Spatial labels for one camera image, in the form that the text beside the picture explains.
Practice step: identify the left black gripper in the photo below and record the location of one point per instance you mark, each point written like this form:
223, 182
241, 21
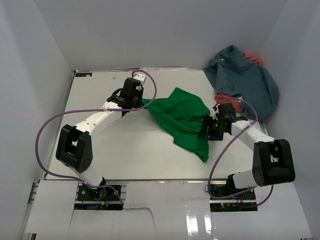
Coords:
139, 93

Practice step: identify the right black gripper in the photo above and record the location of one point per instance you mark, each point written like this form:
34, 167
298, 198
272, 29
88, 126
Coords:
208, 121

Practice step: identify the green polo shirt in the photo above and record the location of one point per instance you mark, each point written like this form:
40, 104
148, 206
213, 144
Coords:
181, 115

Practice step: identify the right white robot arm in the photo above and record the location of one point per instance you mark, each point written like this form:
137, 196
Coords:
242, 129

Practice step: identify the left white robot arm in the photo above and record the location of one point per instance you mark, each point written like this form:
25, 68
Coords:
75, 148

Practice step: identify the white printed label strip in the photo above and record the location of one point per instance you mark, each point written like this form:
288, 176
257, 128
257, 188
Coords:
174, 69

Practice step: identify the coral red t shirt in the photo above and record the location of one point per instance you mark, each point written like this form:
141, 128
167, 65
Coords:
235, 100

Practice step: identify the black label sticker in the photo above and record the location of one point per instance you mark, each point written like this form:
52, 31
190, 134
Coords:
83, 74

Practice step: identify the blue-grey t shirt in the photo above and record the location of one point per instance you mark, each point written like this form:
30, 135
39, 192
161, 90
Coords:
231, 73

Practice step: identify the white paper sheet front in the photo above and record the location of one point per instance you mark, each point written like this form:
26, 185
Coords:
170, 210

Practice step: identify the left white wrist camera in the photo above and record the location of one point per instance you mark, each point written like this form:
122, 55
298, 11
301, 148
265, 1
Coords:
141, 77

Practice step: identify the aluminium table frame rail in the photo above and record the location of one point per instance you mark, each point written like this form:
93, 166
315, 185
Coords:
267, 172

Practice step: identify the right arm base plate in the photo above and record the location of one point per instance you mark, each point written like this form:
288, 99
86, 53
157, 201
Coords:
245, 202

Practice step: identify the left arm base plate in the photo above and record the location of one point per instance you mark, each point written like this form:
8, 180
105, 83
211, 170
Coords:
108, 200

